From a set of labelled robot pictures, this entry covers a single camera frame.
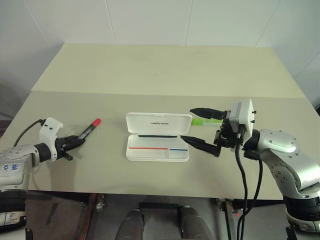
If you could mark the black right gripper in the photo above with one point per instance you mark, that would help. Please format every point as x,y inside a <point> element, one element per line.
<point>228,136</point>

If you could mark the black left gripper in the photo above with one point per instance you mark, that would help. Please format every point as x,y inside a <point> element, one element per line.
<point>61,144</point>

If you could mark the green capped marker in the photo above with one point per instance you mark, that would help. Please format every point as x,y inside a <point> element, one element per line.
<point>200,122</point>

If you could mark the red capped black marker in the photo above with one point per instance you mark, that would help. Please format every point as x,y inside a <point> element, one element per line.
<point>91,126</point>

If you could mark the white plastic pencil case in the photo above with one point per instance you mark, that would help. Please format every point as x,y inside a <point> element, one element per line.
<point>160,125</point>

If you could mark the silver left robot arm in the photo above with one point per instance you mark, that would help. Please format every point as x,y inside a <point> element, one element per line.
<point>15,160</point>

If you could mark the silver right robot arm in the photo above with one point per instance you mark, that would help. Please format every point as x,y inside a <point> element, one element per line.
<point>282,155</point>

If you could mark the rusty metal table leg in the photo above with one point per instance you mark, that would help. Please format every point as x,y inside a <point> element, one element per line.
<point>90,215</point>

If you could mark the black crossbar under table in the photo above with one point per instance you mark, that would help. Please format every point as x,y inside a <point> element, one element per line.
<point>158,205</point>

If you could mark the dark rounded shape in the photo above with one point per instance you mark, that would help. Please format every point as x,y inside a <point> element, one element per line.
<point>131,225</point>
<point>193,223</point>

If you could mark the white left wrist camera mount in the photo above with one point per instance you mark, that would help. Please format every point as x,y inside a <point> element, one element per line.
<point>48,128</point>

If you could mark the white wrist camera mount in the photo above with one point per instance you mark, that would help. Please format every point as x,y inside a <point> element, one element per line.
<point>48,128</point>
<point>246,115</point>

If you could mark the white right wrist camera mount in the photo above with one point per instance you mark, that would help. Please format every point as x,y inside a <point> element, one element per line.
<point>246,115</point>

